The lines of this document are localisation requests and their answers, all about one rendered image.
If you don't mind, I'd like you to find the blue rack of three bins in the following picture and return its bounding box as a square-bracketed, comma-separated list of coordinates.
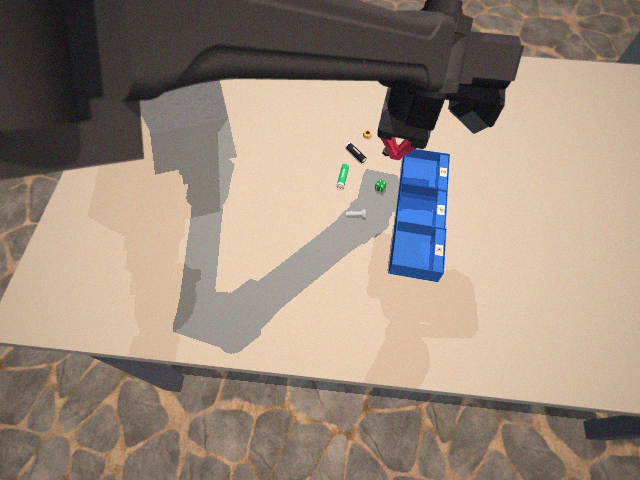
[388, 149, 450, 282]

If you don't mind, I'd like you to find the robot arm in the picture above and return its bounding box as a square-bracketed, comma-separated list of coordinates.
[0, 0, 524, 180]

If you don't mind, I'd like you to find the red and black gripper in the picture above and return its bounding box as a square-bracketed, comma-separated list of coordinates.
[377, 87, 431, 160]

